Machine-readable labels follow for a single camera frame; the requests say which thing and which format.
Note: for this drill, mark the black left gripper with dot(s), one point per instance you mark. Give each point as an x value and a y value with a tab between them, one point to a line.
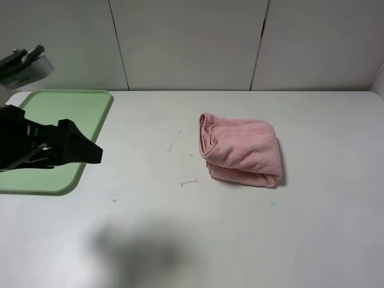
26	144

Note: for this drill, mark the pink terry towel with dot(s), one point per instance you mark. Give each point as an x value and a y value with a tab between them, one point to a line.
243	151

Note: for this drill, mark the green plastic tray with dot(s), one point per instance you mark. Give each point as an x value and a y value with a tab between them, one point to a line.
87	109

